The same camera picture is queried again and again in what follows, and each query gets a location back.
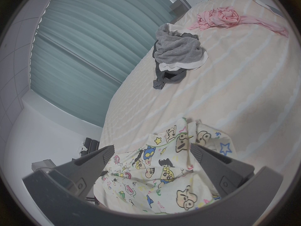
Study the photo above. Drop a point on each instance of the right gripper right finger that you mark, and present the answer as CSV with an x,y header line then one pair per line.
x,y
218,173

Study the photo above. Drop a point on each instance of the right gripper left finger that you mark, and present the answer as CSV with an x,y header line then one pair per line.
x,y
87,171

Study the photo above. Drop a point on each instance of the white printed pyjama top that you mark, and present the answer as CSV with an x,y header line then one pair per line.
x,y
152,178

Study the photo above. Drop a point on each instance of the bed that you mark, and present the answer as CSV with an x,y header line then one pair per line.
x,y
211,79

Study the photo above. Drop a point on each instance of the pile of clothes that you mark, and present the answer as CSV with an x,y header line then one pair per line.
x,y
178,48

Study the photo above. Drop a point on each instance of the blue-green curtain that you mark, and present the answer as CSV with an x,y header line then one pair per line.
x,y
70,83
105,20

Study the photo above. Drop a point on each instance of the pink garment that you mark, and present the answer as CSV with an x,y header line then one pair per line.
x,y
225,16

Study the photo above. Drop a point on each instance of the grey bedside table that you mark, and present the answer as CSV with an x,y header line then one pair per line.
x,y
180,7

